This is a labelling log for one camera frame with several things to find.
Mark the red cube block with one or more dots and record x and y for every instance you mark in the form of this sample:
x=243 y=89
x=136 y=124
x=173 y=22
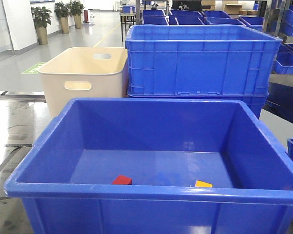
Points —
x=122 y=180

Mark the potted plant left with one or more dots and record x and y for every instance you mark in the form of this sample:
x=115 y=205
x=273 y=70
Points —
x=41 y=19

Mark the potted plant right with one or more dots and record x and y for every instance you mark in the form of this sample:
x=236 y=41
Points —
x=76 y=9

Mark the beige plastic bin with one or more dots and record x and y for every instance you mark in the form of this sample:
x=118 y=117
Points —
x=84 y=72

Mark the tall blue crate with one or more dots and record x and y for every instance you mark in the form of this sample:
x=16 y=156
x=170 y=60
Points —
x=199 y=60

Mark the potted plant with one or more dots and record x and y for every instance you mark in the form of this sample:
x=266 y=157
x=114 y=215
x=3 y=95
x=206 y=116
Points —
x=41 y=19
x=76 y=9
x=62 y=13

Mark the large blue target bin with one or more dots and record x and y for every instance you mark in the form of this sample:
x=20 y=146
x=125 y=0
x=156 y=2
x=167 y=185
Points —
x=164 y=145

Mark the potted plant middle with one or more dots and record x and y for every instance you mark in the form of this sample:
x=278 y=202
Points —
x=62 y=13

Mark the yellow studded toy brick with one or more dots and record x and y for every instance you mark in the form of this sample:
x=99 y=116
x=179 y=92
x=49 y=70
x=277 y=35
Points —
x=203 y=184

